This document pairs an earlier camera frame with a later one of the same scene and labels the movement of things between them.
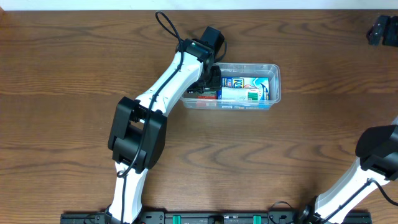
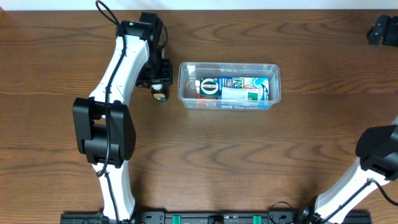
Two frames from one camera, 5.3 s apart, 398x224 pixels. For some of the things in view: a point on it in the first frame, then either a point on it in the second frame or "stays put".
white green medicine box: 240,94 stays put
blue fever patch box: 262,83 stays put
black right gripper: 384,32 stays put
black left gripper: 211,83 to 161,76
